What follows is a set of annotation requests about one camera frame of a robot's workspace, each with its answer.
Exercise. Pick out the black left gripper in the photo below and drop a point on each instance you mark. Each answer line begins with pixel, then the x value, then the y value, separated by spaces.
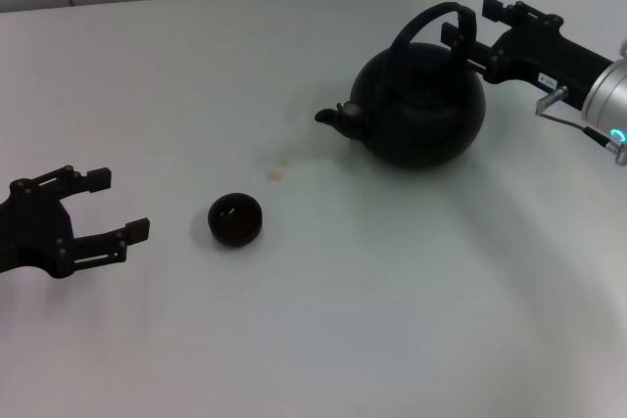
pixel 34 227

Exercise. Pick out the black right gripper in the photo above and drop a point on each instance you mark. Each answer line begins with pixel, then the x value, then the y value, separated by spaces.
pixel 544 56

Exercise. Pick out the black round teapot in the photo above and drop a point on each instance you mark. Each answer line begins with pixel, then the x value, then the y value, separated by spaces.
pixel 421 109

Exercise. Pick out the small black teacup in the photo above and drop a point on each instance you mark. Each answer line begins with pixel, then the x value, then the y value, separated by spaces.
pixel 235 222

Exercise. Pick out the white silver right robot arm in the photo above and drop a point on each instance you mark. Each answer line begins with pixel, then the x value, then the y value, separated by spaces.
pixel 607 90

